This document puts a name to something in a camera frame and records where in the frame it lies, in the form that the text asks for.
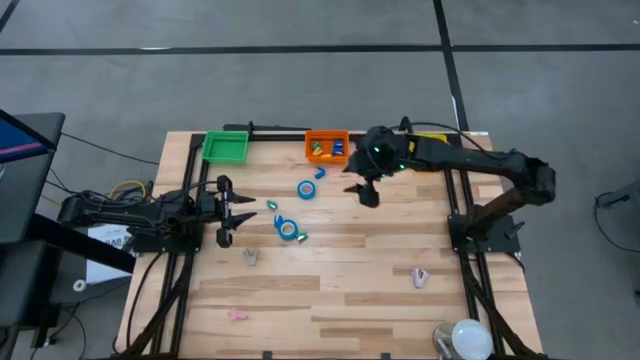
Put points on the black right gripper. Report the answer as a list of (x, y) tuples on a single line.
[(372, 167)]

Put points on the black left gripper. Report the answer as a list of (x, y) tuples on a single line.
[(225, 210)]

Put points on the grey staple remover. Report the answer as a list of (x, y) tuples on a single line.
[(251, 256)]

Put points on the blue tape roll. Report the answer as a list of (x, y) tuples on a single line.
[(299, 190), (295, 231)]

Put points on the lilac staple remover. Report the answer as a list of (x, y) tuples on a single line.
[(420, 278)]

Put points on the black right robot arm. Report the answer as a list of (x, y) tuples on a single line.
[(475, 157)]

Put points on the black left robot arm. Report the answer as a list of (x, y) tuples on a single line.
[(125, 214)]

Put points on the pink staple remover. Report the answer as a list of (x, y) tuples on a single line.
[(238, 315)]

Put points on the orange plastic basket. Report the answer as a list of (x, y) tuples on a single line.
[(310, 159)]

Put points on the green plastic basket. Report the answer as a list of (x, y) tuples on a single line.
[(225, 147)]

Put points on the yellow plastic basket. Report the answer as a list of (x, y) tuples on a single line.
[(435, 136)]

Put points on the white printed paper sheet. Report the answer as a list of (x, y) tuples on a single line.
[(100, 270)]

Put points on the clear metal cup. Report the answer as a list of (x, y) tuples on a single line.
[(442, 340)]

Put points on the white dome lamp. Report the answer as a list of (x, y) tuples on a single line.
[(472, 340)]

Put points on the black side desk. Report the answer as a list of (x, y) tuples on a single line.
[(30, 200)]

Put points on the blue screen laptop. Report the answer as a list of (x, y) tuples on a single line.
[(15, 140)]

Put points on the grey stand foot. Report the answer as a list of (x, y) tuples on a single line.
[(625, 195)]

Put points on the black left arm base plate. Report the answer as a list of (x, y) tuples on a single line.
[(190, 244)]

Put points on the black aluminium table frame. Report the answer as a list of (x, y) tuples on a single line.
[(280, 136)]

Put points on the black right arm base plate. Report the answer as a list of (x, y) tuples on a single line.
[(500, 245)]

